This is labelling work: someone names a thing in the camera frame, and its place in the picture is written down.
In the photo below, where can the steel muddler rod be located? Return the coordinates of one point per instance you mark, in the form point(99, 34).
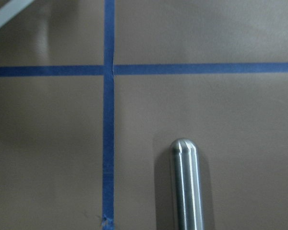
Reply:
point(186, 185)

